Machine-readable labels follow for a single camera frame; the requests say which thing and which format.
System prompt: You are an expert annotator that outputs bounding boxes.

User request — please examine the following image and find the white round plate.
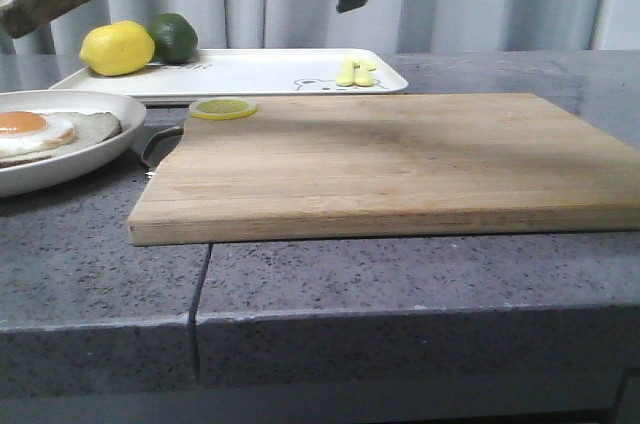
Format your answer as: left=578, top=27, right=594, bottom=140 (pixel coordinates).
left=1, top=90, right=147, bottom=197

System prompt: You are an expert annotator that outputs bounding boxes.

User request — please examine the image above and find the white rectangular tray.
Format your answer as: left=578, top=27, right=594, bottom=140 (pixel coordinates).
left=53, top=48, right=408, bottom=107

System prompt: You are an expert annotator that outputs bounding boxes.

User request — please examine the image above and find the yellow plastic fork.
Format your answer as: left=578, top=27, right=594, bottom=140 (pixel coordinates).
left=335, top=57, right=359, bottom=87

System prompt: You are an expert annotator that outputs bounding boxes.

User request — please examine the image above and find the yellow plastic knife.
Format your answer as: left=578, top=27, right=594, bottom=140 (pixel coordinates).
left=353, top=60, right=377, bottom=87

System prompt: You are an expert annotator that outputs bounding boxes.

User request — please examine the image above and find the green lime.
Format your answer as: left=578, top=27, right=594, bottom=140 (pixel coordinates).
left=148, top=13, right=198, bottom=64

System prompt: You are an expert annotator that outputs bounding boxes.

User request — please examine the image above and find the lemon slice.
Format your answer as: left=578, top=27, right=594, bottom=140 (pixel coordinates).
left=189, top=97, right=258, bottom=120

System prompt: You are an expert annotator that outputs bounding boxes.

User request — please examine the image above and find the wooden cutting board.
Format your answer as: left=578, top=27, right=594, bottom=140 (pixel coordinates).
left=128, top=93, right=639, bottom=245

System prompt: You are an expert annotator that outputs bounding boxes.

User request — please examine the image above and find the yellow lemon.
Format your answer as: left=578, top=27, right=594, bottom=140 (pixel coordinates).
left=79, top=21, right=155, bottom=77

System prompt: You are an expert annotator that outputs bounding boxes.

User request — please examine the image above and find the fried egg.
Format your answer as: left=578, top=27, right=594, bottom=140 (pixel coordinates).
left=1, top=111, right=75, bottom=158

